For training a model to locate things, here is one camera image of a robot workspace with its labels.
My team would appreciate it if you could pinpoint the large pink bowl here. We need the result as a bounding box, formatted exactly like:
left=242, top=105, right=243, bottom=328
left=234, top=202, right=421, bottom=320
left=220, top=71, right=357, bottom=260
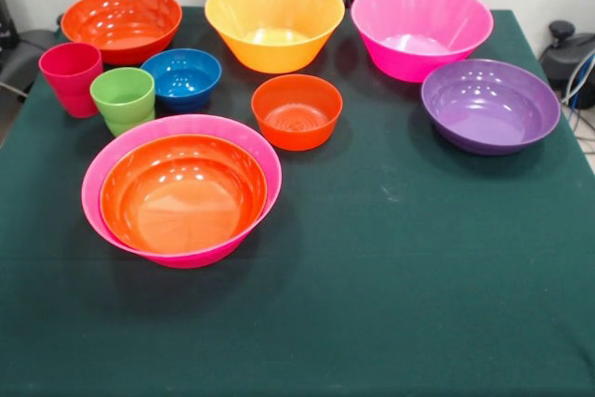
left=350, top=0, right=495, bottom=85
left=81, top=113, right=284, bottom=270

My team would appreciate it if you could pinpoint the purple bowl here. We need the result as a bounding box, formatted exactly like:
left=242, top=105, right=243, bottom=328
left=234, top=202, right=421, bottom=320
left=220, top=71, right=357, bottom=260
left=420, top=59, right=562, bottom=157

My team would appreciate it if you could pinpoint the dark green tablecloth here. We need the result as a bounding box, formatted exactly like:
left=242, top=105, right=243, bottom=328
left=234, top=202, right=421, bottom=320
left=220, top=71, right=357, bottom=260
left=0, top=6, right=595, bottom=397

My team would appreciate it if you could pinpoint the crimson cup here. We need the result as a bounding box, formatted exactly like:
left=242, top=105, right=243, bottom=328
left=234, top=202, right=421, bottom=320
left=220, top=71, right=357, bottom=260
left=38, top=42, right=104, bottom=119

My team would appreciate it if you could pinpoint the large orange bowl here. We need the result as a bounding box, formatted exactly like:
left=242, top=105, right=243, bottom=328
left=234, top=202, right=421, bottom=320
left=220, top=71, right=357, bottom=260
left=205, top=0, right=347, bottom=75

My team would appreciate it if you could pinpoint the small red-orange bowl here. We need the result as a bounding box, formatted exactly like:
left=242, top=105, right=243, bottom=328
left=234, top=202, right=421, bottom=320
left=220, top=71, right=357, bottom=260
left=251, top=73, right=344, bottom=152

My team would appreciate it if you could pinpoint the medium red-orange bowl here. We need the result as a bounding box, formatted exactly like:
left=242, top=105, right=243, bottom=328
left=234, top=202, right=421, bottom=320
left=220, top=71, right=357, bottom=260
left=60, top=0, right=183, bottom=67
left=99, top=134, right=269, bottom=255

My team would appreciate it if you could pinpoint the green cup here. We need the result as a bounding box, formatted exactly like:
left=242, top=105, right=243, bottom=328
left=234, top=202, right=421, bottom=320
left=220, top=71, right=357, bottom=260
left=89, top=67, right=156, bottom=138

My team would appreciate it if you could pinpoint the small blue bowl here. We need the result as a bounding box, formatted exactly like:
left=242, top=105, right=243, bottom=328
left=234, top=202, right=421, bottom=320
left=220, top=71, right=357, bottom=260
left=140, top=47, right=223, bottom=113

